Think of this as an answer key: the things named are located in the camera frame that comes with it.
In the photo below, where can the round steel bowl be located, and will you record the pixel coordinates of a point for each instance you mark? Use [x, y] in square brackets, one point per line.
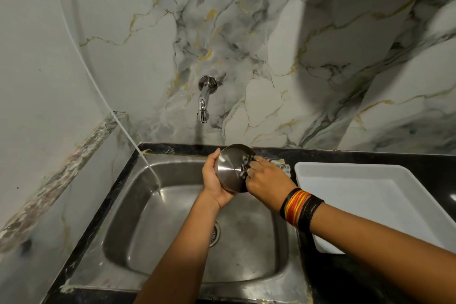
[231, 168]

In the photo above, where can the soapy dish scrubber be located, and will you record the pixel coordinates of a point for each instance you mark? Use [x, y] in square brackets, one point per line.
[247, 166]

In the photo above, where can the white plastic tray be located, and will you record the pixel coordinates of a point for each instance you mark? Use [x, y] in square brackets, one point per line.
[374, 200]

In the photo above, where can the person's left forearm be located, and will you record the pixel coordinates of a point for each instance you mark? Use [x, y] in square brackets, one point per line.
[183, 252]

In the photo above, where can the chrome wall tap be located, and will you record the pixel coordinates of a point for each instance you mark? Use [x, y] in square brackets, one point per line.
[205, 99]

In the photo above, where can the person's right fingers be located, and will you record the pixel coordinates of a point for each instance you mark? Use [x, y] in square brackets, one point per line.
[254, 167]

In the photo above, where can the red and yellow thread wristband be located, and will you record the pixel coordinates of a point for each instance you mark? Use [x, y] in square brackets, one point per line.
[297, 207]

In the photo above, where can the yellow dish sponge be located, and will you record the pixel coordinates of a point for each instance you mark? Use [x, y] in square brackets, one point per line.
[281, 165]

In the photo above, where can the person's left thumb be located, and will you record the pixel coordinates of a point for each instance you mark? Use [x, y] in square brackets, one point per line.
[213, 161]

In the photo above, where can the sink drain strainer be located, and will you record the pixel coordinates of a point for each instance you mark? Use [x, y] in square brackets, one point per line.
[214, 233]

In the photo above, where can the black thread wristband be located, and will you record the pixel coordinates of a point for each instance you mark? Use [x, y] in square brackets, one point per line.
[309, 212]

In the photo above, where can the white water pipe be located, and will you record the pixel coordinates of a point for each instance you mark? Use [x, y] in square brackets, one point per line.
[92, 75]

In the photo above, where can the person's left hand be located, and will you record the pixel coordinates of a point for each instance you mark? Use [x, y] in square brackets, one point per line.
[212, 183]

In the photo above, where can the person's right hand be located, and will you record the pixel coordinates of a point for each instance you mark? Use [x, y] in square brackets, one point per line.
[268, 183]

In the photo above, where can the person's right forearm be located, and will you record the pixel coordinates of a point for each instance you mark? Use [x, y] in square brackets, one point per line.
[384, 252]

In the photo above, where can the stainless steel sink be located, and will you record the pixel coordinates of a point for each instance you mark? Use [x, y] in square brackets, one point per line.
[199, 229]

